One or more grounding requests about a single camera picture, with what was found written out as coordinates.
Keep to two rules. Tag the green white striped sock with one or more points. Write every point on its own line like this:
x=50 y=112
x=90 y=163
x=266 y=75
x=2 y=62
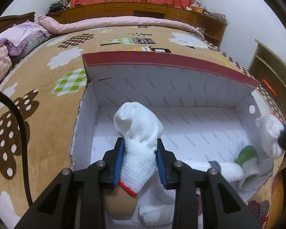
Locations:
x=247 y=155

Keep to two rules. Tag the orange stool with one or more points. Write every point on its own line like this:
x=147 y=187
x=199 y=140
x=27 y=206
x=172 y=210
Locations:
x=269 y=87

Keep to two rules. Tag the maroon knitted sock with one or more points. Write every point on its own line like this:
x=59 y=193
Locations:
x=198 y=202

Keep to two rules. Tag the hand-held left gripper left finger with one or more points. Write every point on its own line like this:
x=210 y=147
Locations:
x=119 y=162

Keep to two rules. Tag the wooden headboard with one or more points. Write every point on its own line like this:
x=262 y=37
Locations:
x=19 y=16

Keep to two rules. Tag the white sock red trim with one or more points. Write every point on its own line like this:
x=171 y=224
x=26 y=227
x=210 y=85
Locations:
x=138 y=152

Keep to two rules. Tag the wooden low cabinet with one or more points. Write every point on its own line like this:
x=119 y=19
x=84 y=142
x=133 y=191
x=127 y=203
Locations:
x=145 y=8

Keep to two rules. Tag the pink plaid cartoon pillow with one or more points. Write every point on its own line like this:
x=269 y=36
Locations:
x=0 y=62

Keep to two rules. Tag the red cardboard box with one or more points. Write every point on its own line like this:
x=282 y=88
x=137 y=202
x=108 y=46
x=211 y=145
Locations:
x=181 y=128

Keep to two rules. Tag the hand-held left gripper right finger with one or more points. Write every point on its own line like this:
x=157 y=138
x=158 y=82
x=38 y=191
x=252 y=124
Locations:
x=162 y=167

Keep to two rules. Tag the pink rolled quilt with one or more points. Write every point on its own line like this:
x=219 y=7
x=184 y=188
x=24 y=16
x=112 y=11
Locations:
x=121 y=21

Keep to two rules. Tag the brown printed blanket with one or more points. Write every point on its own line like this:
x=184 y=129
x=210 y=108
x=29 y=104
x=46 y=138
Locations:
x=50 y=100

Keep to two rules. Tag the beige soft ball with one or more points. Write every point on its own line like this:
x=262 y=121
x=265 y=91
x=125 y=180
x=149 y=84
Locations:
x=120 y=202

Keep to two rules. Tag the pile of folded clothes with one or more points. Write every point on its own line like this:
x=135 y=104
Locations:
x=57 y=6

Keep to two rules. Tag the purple ruffled pillow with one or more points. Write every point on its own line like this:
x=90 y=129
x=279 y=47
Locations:
x=26 y=35

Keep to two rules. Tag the boxes on cabinet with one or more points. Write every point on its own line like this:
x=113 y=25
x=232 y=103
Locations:
x=197 y=8

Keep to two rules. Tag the light wooden shelf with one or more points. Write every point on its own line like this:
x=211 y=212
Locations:
x=271 y=64

